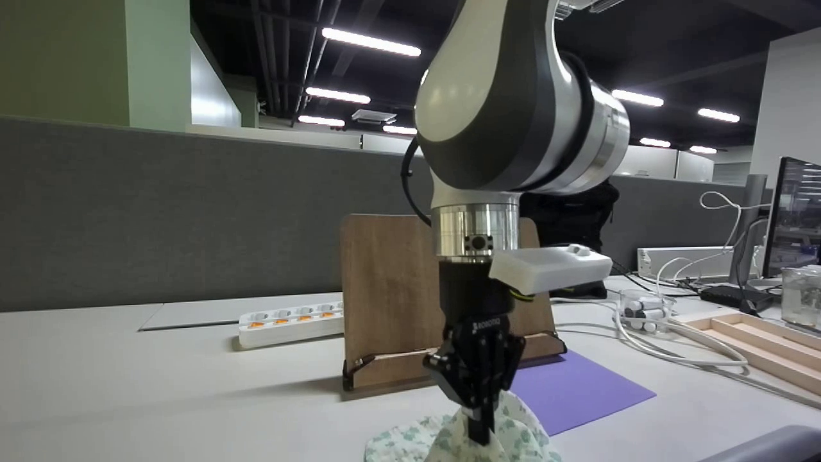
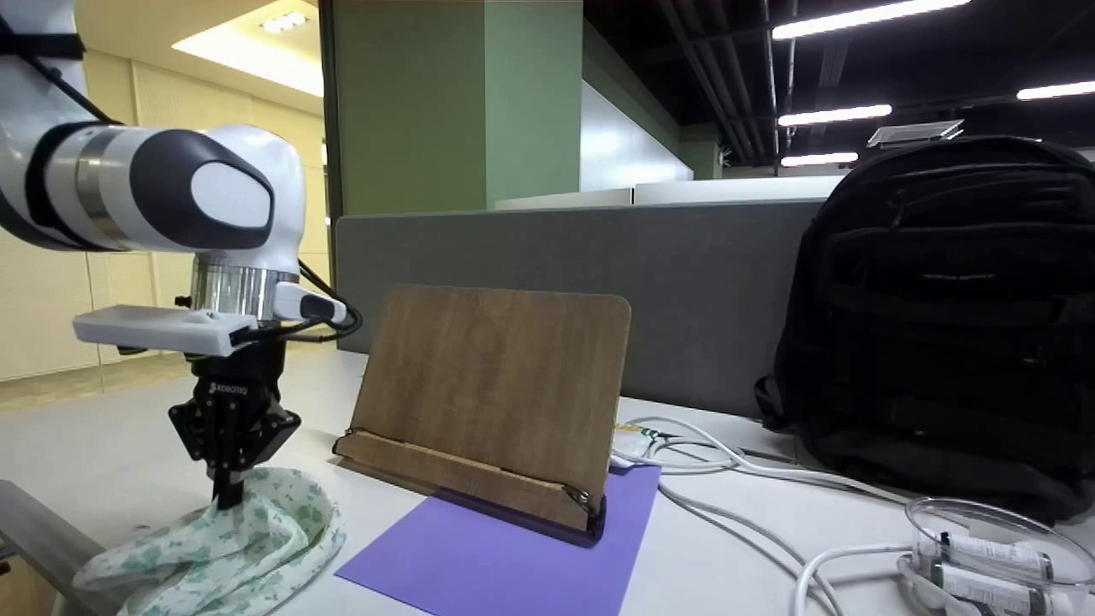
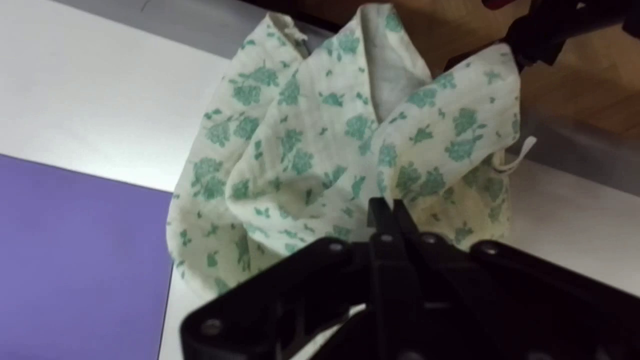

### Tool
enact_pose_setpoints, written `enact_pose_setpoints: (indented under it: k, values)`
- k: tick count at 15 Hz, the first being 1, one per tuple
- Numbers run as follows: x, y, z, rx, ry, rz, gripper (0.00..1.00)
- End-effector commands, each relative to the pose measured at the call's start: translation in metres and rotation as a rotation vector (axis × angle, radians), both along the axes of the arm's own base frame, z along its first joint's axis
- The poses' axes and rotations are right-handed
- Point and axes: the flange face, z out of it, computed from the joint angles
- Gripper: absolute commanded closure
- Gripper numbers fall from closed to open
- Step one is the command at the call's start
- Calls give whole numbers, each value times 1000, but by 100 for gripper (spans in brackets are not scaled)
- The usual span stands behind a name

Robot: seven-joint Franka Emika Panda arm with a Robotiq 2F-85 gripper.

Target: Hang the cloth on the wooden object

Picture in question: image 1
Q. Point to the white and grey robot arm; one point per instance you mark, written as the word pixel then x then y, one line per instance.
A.
pixel 513 94

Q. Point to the white power adapter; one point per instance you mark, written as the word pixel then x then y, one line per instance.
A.
pixel 644 312

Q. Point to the white box device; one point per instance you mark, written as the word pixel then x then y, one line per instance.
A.
pixel 683 260

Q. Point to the clear plastic box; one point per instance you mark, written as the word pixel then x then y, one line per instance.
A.
pixel 805 295

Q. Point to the white power strip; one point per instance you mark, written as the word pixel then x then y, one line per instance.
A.
pixel 285 324

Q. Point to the white cloth with green print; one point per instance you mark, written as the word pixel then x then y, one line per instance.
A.
pixel 522 437

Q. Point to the black computer monitor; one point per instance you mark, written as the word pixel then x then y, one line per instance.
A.
pixel 797 213

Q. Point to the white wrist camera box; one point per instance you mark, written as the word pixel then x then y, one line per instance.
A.
pixel 548 267

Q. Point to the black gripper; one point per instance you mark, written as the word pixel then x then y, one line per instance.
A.
pixel 471 295

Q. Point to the grey monitor stand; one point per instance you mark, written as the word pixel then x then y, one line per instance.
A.
pixel 746 257

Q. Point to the light wooden frame tray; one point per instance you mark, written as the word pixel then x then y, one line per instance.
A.
pixel 761 348

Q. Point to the purple paper sheet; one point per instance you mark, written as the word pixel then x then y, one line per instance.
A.
pixel 572 389

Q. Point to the wooden board stand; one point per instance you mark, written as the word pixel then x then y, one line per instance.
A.
pixel 388 284

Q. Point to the ceiling light tube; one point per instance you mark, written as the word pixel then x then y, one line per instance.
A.
pixel 370 43
pixel 320 122
pixel 654 141
pixel 338 97
pixel 637 98
pixel 720 113

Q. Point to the grey partition wall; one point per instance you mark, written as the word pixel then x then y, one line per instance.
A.
pixel 171 213

